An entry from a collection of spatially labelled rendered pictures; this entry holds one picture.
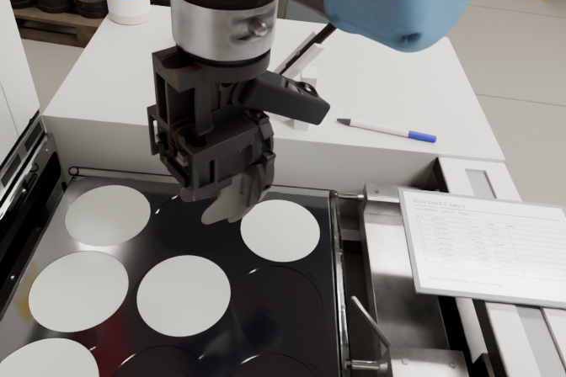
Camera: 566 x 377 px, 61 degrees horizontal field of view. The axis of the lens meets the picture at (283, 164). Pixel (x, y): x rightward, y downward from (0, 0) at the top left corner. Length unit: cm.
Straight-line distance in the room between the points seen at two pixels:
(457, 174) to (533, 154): 189
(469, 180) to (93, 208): 49
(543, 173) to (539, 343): 195
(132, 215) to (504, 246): 44
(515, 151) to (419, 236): 199
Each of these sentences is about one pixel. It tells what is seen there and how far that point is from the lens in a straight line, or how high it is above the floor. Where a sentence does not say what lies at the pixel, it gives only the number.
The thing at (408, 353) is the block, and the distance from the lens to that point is 55.
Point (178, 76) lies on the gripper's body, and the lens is 34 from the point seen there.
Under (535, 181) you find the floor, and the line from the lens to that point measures 241.
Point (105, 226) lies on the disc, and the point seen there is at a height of 90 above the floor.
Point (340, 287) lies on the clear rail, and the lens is 58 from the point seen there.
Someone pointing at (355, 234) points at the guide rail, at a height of 85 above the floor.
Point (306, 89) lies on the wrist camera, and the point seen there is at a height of 113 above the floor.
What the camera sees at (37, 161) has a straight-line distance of 68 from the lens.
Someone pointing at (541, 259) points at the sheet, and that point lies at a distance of 61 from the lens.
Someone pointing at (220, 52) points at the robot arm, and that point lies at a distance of 34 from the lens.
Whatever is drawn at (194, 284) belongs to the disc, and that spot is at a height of 90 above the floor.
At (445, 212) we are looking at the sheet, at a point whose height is 97.
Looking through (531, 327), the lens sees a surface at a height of 96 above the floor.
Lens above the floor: 138
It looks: 42 degrees down
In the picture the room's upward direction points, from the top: 8 degrees clockwise
